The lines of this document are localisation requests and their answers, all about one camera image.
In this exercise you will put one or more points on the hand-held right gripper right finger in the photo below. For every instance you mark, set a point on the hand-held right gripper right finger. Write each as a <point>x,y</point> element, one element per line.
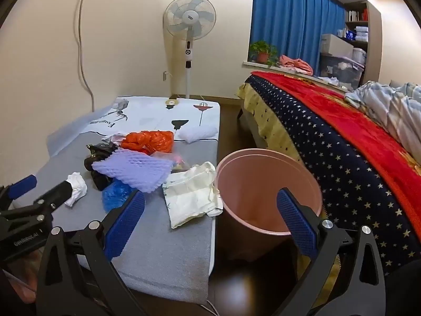
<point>296,223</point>

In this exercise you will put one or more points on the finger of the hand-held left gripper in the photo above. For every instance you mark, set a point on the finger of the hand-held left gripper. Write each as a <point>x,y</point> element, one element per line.
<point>54,196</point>
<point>23,186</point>

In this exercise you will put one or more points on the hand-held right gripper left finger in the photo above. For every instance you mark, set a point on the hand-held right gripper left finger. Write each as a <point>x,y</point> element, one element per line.
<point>126,223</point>

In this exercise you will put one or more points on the white tissue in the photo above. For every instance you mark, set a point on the white tissue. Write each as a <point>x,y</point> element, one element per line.
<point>77,187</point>

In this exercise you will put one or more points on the blue plastic bag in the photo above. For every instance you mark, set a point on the blue plastic bag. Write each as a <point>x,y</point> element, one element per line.
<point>113,196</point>

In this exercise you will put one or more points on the pink plate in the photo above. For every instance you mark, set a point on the pink plate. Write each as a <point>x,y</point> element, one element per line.
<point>263,187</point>

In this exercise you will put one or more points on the purple foam net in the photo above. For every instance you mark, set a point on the purple foam net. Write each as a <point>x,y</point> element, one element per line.
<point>138,168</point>

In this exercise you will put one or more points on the black mailer pouch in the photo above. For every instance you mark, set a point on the black mailer pouch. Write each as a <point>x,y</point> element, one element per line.
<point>95,154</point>

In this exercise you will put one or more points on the cream cloth bag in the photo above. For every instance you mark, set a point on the cream cloth bag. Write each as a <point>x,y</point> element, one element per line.
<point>187,197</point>

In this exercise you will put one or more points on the bed with star blanket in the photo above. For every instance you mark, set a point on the bed with star blanket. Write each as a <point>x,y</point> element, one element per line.
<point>329,158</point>

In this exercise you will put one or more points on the orange plastic bag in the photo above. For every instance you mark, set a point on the orange plastic bag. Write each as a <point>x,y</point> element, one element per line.
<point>148,141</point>

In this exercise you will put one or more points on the printed white sheet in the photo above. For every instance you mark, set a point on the printed white sheet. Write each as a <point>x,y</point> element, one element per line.
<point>148,115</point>

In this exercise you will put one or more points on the white foam net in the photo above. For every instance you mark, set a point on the white foam net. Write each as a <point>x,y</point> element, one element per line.
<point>197,133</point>

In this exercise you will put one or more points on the red blanket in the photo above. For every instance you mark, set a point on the red blanket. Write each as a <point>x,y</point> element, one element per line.
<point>345,115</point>

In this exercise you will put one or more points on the striped blue quilt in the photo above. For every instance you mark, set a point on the striped blue quilt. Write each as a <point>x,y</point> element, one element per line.
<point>391,105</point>

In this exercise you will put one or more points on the clear plastic storage box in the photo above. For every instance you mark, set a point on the clear plastic storage box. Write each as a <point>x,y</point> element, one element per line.
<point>338,72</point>

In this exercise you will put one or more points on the pink folded cloth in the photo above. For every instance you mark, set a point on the pink folded cloth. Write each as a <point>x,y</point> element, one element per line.
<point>296,63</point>

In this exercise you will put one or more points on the window sill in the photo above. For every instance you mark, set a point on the window sill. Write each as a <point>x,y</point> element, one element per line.
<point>251,65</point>

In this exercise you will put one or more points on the potted green plant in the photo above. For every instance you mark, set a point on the potted green plant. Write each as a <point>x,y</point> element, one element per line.
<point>262,56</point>

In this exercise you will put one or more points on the small lidded storage box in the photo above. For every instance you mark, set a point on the small lidded storage box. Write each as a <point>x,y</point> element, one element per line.
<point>359,56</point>

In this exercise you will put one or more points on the white box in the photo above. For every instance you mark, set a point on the white box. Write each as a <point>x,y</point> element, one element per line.
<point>335,44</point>

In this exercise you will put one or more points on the blue curtain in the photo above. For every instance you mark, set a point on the blue curtain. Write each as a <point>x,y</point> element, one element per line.
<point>289,16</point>

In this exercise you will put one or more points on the wooden bookshelf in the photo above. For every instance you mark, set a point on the wooden bookshelf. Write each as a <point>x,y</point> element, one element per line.
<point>357,23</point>

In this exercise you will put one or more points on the white standing fan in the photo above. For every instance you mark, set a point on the white standing fan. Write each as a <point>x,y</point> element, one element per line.
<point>189,16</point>

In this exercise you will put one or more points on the white wall socket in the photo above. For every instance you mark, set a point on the white wall socket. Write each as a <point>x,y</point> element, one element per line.
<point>164,75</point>

